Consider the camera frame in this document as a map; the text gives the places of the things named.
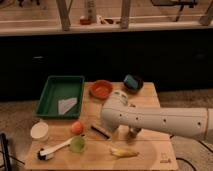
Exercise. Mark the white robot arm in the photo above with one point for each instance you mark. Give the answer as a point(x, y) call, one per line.
point(194, 123)

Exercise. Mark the white folded paper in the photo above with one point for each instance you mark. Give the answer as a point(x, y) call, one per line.
point(65, 105)

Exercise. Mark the dark metal cup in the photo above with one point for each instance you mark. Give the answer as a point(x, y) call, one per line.
point(133, 132)

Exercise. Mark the green plastic cup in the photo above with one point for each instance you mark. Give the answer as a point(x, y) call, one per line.
point(77, 144)

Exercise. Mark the orange bowl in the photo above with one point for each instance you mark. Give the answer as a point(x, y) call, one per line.
point(101, 89)

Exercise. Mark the teal sponge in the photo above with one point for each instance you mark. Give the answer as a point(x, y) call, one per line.
point(130, 82)

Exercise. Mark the black bowl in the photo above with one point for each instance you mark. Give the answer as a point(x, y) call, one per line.
point(140, 84)

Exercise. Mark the green plastic tray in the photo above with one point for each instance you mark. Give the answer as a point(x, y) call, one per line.
point(60, 88)

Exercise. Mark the orange tomato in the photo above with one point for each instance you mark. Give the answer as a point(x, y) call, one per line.
point(77, 128)

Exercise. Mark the yellow banana peel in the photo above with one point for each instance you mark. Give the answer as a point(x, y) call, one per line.
point(122, 152)

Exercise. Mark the red white object on shelf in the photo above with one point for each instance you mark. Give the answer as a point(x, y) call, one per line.
point(85, 21)

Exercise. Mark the white dish brush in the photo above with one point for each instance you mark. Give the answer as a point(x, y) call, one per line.
point(48, 153)

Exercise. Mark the black stand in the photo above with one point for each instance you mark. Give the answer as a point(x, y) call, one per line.
point(5, 152)

